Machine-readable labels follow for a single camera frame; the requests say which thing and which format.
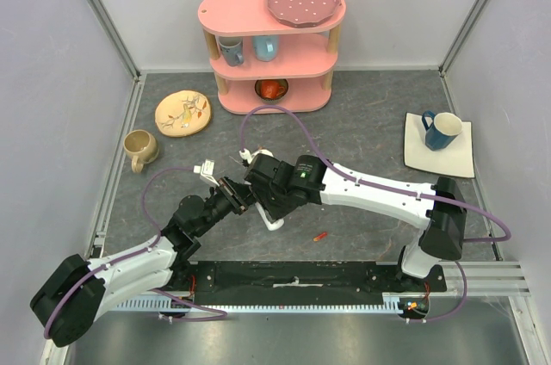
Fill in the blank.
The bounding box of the red orange battery near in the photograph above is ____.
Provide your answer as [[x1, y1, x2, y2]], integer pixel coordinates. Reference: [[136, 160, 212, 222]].
[[313, 232, 328, 242]]

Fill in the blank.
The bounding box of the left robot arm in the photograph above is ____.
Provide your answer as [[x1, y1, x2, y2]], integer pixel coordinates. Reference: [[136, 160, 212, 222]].
[[30, 177, 255, 347]]

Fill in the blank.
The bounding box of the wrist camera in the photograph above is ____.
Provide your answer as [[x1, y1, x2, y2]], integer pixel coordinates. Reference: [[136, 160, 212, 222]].
[[193, 159, 219, 187], [238, 148, 274, 167]]

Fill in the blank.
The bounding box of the dark bowl on shelf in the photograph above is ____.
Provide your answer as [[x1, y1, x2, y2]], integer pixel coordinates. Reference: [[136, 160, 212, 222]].
[[254, 79, 288, 104]]

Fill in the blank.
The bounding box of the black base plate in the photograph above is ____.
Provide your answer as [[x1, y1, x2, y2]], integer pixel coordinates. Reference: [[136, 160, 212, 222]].
[[157, 261, 447, 306]]

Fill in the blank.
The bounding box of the red mug in bowl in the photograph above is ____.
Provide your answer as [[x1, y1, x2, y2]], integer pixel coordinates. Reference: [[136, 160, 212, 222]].
[[260, 80, 286, 100]]

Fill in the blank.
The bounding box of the light blue mug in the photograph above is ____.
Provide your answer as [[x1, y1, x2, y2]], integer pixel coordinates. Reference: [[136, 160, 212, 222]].
[[252, 35, 279, 62]]

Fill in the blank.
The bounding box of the pink three-tier shelf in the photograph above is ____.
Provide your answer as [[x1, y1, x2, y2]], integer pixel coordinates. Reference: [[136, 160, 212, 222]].
[[198, 0, 346, 114]]

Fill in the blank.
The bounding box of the pink dotted plate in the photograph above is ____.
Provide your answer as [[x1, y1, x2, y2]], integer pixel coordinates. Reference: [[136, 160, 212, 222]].
[[266, 0, 342, 28]]

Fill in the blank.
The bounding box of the beige mug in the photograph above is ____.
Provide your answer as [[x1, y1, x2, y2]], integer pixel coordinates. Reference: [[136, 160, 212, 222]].
[[123, 129, 159, 174]]

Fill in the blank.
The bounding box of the white cable duct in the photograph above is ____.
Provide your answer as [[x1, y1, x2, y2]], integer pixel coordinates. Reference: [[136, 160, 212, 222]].
[[112, 294, 430, 317]]

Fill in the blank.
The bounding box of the grey mug on shelf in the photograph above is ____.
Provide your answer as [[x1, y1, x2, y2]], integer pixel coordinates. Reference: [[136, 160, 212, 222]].
[[218, 36, 244, 67]]

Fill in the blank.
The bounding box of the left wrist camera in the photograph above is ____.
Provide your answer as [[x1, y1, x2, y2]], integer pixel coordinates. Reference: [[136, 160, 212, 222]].
[[193, 159, 219, 187]]

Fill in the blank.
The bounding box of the white remote control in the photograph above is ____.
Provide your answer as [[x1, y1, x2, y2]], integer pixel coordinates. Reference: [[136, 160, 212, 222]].
[[255, 202, 284, 232]]

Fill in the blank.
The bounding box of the white square plate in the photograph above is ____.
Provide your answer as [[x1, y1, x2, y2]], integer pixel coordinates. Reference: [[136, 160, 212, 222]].
[[404, 112, 474, 179]]

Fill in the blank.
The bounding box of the yellow floral plate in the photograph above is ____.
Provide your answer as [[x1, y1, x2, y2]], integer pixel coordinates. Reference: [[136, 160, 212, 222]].
[[155, 90, 212, 138]]

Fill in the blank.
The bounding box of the dark blue mug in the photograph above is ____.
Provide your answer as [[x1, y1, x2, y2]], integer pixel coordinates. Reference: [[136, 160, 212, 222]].
[[421, 110, 462, 151]]

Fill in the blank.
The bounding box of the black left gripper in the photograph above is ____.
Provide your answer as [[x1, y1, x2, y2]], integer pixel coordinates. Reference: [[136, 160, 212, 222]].
[[195, 174, 257, 237]]

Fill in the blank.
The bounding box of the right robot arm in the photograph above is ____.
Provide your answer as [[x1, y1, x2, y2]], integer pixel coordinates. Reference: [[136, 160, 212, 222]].
[[240, 149, 467, 291]]

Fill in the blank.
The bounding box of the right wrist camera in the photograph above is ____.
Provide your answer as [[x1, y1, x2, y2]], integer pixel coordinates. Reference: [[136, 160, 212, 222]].
[[238, 148, 274, 167]]

